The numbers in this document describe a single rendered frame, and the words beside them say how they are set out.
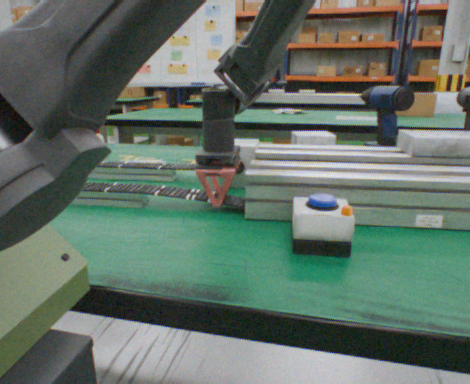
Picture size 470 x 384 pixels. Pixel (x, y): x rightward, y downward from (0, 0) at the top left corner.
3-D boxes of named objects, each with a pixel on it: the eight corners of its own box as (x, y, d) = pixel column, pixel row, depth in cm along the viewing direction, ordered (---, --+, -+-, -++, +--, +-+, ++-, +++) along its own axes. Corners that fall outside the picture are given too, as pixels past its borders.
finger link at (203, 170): (238, 198, 70) (239, 150, 67) (233, 211, 63) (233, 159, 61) (204, 197, 71) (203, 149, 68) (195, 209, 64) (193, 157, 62)
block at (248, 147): (212, 190, 80) (212, 147, 77) (222, 175, 92) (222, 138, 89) (253, 191, 79) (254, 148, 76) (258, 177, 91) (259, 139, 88)
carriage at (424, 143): (409, 169, 75) (414, 136, 73) (394, 158, 85) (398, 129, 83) (492, 172, 72) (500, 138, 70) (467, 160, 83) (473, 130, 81)
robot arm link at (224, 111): (196, 84, 60) (229, 84, 59) (210, 83, 67) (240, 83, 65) (197, 125, 62) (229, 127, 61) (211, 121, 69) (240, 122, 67)
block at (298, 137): (297, 174, 94) (299, 137, 91) (290, 164, 105) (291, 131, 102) (335, 174, 94) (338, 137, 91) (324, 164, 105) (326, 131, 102)
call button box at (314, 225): (292, 254, 51) (294, 212, 49) (291, 227, 60) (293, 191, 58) (351, 258, 50) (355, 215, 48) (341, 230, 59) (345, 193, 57)
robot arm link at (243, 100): (232, 42, 58) (269, 82, 58) (250, 47, 68) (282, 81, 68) (185, 96, 63) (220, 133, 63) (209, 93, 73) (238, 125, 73)
